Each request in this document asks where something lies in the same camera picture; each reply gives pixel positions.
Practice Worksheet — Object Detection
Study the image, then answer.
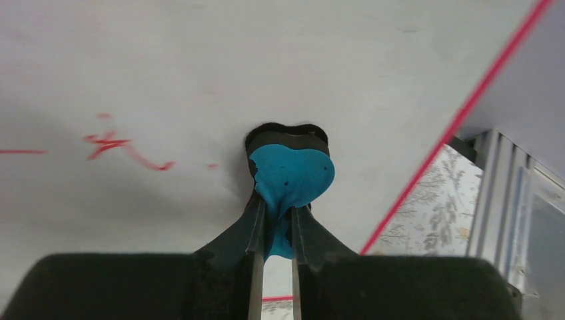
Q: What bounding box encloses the pink framed whiteboard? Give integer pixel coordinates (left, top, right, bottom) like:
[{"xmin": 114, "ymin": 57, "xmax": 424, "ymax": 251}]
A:
[{"xmin": 1, "ymin": 1, "xmax": 539, "ymax": 305}]

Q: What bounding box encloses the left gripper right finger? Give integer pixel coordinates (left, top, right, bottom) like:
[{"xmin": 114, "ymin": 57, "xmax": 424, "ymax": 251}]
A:
[{"xmin": 290, "ymin": 207, "xmax": 520, "ymax": 319}]

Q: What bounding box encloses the blue whiteboard eraser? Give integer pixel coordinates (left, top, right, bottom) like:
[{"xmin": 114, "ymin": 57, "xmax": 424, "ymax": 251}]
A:
[{"xmin": 245, "ymin": 122, "xmax": 335, "ymax": 259}]

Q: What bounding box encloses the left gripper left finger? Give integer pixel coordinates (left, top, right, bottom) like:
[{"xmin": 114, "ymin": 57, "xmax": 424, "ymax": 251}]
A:
[{"xmin": 1, "ymin": 195, "xmax": 266, "ymax": 319}]

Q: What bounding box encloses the floral table mat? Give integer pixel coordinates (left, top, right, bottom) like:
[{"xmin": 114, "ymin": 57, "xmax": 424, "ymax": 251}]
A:
[{"xmin": 263, "ymin": 143, "xmax": 484, "ymax": 320}]

